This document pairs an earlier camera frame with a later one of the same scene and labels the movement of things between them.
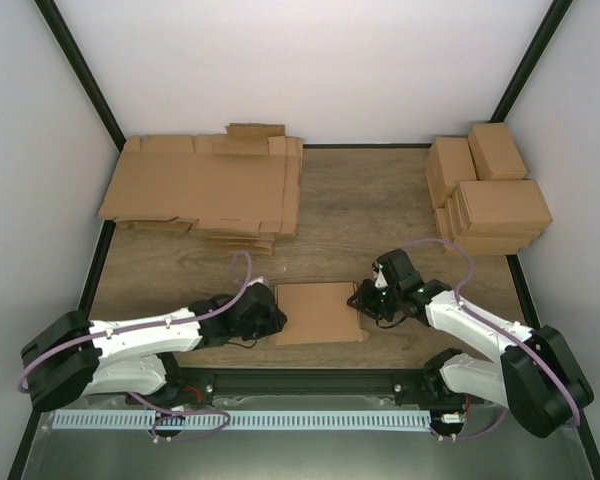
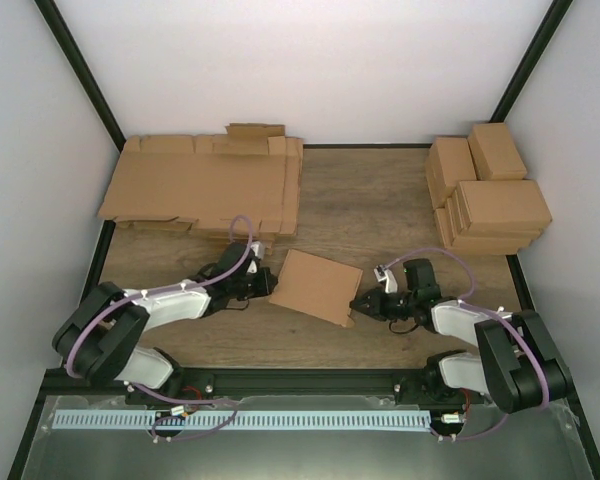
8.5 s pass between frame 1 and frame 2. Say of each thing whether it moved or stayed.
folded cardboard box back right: stayed
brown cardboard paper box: moved
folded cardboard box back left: stayed
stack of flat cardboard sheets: stayed
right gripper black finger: stayed
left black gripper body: moved
